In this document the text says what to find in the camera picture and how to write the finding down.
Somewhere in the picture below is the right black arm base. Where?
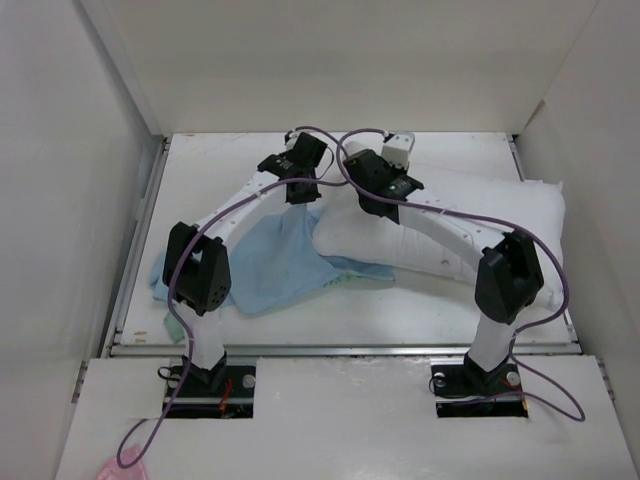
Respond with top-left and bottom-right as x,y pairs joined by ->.
428,359 -> 528,419

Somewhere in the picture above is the white pillow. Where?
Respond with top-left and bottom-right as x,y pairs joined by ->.
312,163 -> 566,310

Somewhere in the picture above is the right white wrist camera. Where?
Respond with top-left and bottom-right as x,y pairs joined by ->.
381,132 -> 415,171

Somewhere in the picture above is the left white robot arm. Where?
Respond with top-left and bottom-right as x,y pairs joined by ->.
162,132 -> 327,397

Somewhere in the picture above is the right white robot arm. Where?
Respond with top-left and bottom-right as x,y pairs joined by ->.
343,149 -> 544,396

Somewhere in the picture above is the front aluminium rail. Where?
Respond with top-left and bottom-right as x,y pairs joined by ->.
105,342 -> 583,358

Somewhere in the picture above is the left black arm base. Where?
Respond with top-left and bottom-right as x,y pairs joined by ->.
167,358 -> 256,420

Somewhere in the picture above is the pink cloth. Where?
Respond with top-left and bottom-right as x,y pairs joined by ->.
96,445 -> 149,480

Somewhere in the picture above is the light blue pillowcase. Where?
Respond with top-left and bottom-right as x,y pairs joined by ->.
149,202 -> 396,341

